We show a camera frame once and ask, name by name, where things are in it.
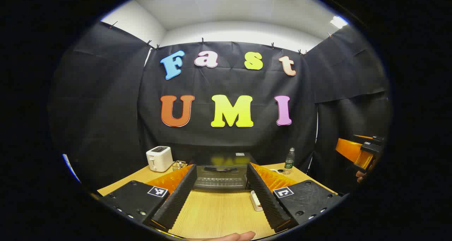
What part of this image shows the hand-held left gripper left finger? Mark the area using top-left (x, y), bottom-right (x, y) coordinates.
top-left (101, 163), bottom-right (197, 231)

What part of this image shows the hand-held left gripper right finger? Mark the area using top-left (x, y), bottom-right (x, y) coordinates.
top-left (246, 162), bottom-right (348, 233)

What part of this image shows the black electric oven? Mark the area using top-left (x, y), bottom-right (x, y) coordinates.
top-left (191, 152), bottom-right (256, 193)

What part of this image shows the white toaster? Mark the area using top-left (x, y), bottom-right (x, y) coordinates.
top-left (146, 146), bottom-right (174, 173)

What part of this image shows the clear plastic water bottle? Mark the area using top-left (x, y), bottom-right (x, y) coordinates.
top-left (284, 147), bottom-right (295, 175)

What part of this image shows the black backdrop cloth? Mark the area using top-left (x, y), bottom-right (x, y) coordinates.
top-left (48, 20), bottom-right (392, 195)

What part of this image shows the ceiling light panel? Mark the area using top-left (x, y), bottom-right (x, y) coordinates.
top-left (330, 16), bottom-right (348, 29)

